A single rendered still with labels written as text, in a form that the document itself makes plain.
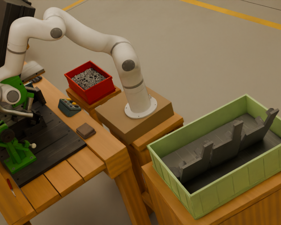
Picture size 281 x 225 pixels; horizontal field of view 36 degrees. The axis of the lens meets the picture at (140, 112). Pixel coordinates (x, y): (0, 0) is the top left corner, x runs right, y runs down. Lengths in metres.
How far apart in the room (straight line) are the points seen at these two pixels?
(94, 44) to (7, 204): 0.86
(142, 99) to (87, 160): 0.44
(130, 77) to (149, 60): 2.43
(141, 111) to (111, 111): 0.20
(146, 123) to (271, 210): 0.78
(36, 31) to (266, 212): 1.38
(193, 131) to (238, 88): 1.81
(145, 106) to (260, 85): 1.85
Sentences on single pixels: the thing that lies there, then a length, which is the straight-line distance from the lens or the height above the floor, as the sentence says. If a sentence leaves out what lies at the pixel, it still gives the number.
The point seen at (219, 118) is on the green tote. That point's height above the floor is 0.90.
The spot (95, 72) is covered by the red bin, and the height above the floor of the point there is 0.88.
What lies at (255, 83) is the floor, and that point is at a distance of 4.06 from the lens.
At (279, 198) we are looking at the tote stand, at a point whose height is 0.68.
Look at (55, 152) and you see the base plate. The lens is 2.43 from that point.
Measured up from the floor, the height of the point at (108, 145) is 0.90.
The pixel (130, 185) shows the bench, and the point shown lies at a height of 0.62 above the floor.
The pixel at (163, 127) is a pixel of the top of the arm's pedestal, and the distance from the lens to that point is 2.42.
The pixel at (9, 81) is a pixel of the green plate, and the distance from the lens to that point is 2.57.
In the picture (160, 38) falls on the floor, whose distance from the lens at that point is 5.03.
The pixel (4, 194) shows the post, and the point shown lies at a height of 1.06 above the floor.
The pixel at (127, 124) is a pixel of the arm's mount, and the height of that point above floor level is 0.94.
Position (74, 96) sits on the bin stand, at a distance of 2.99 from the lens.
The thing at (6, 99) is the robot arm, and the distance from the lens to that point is 2.23.
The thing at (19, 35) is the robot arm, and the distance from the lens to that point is 2.09.
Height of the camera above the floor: 2.40
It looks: 37 degrees down
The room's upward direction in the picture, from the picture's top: 16 degrees counter-clockwise
